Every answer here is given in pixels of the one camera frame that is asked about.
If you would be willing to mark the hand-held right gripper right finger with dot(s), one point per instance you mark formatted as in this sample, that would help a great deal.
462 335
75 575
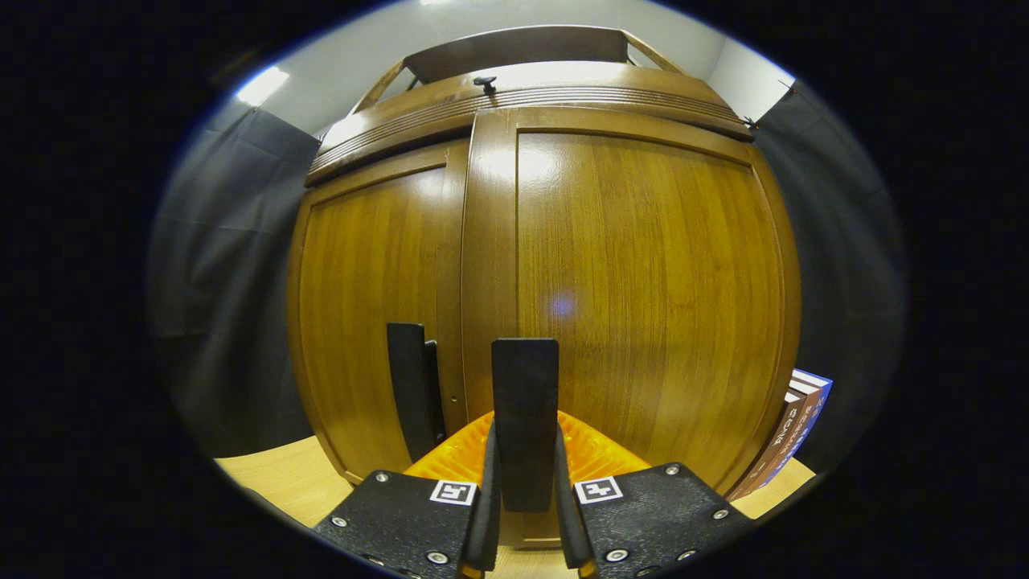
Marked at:
569 523

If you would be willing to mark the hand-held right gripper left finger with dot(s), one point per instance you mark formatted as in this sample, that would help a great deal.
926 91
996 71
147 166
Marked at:
482 523

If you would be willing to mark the wooden shoe cabinet door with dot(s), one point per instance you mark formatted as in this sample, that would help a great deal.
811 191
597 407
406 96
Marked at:
370 305
651 281

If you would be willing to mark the wooden double-door shoe cabinet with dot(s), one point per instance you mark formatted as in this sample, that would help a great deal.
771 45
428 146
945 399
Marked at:
643 281

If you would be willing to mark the wooden cabinet drawer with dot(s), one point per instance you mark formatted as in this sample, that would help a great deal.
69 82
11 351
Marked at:
563 88

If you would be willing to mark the reddish brown book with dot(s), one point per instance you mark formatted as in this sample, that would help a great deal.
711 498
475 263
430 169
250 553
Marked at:
784 438

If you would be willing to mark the black backdrop cloth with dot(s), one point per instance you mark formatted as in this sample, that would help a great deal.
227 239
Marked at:
225 281

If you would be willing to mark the black drawer knob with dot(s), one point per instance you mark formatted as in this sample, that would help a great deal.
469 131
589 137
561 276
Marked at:
485 81

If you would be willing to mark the ceiling light panel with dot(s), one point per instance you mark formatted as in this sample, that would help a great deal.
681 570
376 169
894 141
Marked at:
261 84

